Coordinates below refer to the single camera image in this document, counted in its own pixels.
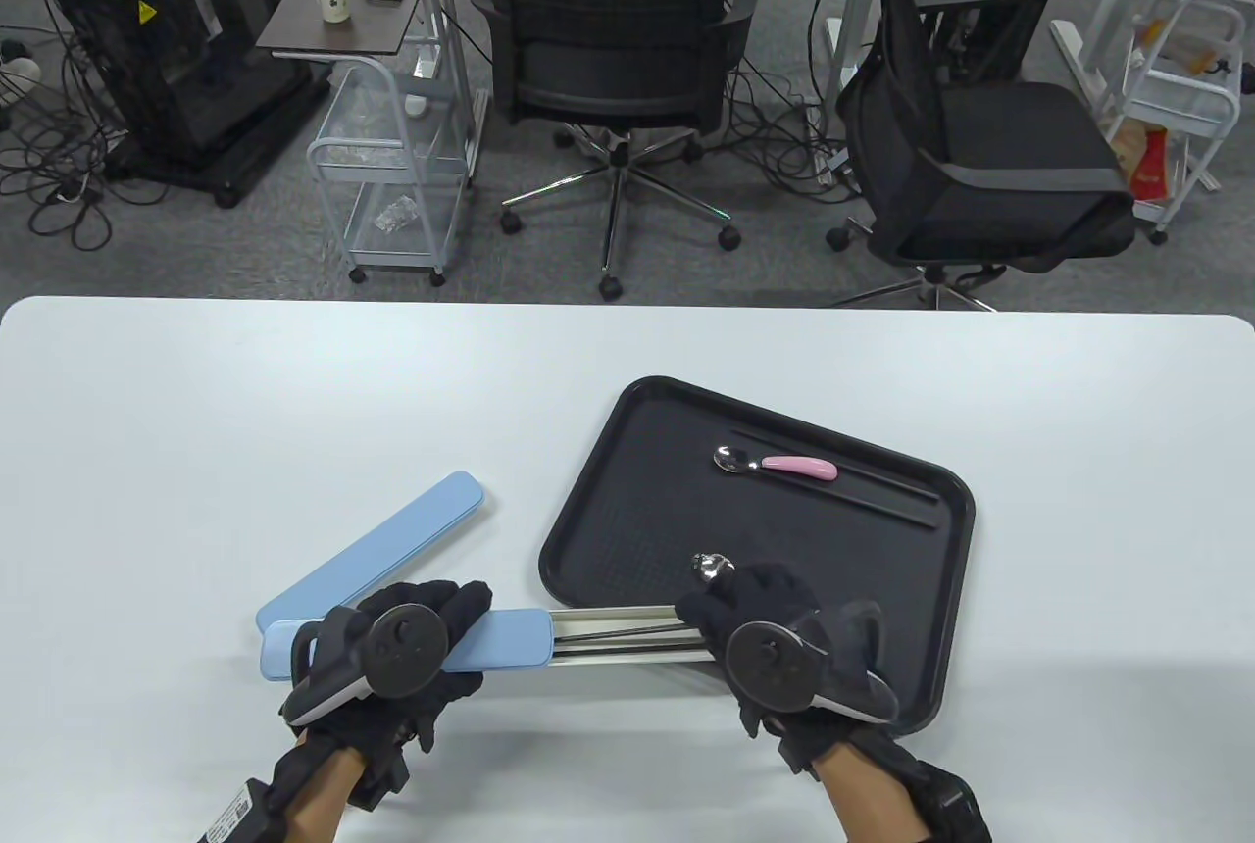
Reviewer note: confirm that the person's right hand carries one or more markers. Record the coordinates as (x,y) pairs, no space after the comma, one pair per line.
(775,593)

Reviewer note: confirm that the person's left hand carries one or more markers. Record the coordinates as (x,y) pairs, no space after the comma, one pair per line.
(451,600)

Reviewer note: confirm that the black white motion controller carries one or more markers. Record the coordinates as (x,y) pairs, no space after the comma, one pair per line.
(410,652)
(770,667)

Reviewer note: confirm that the blue slide lunch box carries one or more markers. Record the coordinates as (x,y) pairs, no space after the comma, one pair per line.
(431,515)
(510,637)

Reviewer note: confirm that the black chopstick utensil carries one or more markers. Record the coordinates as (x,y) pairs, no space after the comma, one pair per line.
(627,633)
(882,480)
(627,652)
(882,501)

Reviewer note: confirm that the person's right forearm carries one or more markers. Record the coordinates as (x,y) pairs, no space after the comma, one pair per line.
(873,804)

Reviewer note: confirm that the person's left forearm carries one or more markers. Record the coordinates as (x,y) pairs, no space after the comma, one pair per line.
(324,799)

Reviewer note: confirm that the black plastic tray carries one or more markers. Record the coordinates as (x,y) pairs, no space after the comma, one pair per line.
(667,471)

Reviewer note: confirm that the crumpled clear plastic bag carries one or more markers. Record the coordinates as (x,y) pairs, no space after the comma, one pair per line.
(395,216)

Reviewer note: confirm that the white power strip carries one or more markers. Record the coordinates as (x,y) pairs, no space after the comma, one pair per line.
(833,162)

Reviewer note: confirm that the small white device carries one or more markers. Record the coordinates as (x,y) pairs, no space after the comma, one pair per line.
(416,105)

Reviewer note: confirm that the black armrest office chair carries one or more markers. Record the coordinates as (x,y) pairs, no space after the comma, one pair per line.
(1010,147)

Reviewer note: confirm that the red packet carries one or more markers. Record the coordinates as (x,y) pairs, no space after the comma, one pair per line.
(1149,167)

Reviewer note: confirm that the black mesh office chair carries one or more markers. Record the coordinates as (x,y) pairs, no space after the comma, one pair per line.
(608,49)

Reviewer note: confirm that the brown top white rolling cart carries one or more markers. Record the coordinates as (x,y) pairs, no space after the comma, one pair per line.
(333,34)

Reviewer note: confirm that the silver desk leg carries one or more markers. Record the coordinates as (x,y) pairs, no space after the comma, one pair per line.
(853,20)
(446,0)

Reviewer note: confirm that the black glass computer case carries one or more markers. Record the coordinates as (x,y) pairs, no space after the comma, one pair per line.
(127,59)

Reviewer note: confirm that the white power adapter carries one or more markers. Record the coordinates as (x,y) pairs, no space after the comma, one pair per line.
(22,74)

